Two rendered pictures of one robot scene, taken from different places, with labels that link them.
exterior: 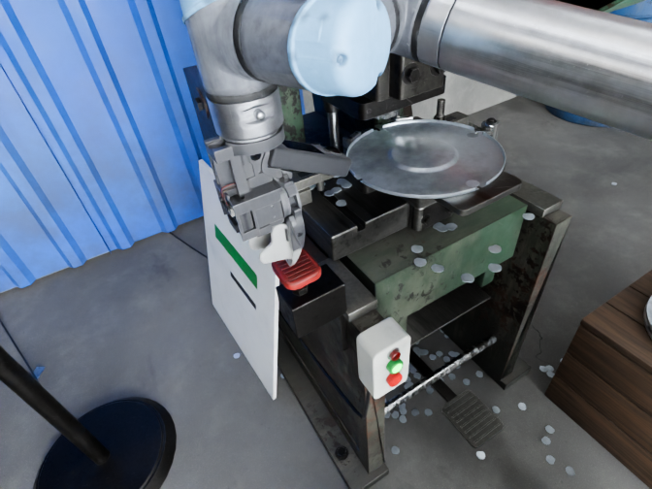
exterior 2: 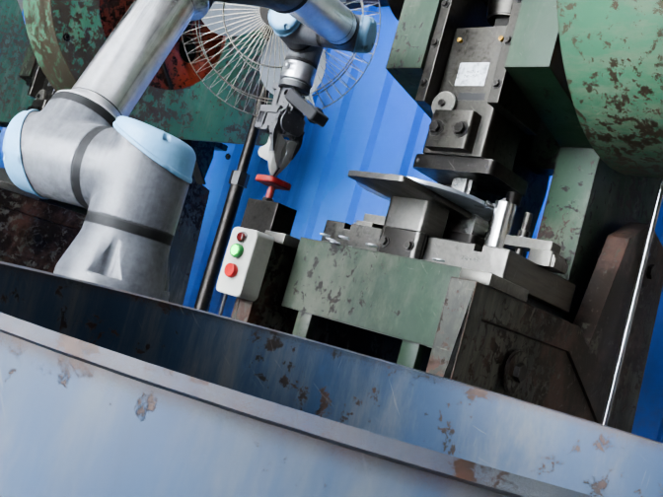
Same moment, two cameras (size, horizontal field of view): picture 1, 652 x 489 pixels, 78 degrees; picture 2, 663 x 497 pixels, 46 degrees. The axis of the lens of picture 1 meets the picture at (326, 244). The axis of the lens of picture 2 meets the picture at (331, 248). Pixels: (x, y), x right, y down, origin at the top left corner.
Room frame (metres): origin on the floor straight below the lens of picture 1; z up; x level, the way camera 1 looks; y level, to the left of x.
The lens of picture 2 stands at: (-0.05, -1.57, 0.50)
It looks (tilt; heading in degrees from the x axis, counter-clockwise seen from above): 5 degrees up; 68
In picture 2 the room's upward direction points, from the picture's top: 16 degrees clockwise
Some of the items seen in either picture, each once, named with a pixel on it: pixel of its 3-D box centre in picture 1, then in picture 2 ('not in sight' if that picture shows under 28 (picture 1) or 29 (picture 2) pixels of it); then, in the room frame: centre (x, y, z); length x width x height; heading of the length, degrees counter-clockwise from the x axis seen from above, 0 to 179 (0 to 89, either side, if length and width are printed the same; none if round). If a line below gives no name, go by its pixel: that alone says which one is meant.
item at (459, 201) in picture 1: (438, 194); (404, 223); (0.63, -0.22, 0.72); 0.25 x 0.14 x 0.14; 26
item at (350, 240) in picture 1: (382, 176); (444, 264); (0.79, -0.15, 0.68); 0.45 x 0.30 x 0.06; 116
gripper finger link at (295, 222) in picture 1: (289, 220); (278, 133); (0.41, 0.04, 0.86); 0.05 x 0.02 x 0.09; 26
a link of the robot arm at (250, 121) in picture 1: (247, 113); (296, 75); (0.42, 0.07, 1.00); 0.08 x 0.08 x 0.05
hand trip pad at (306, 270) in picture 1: (298, 281); (269, 195); (0.44, 0.05, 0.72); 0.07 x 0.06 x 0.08; 26
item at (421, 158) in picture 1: (422, 153); (425, 197); (0.67, -0.20, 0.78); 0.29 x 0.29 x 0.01
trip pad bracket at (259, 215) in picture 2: (316, 319); (261, 243); (0.44, 0.03, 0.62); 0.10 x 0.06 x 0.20; 116
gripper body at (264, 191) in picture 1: (255, 179); (285, 109); (0.42, 0.07, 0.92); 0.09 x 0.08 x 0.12; 116
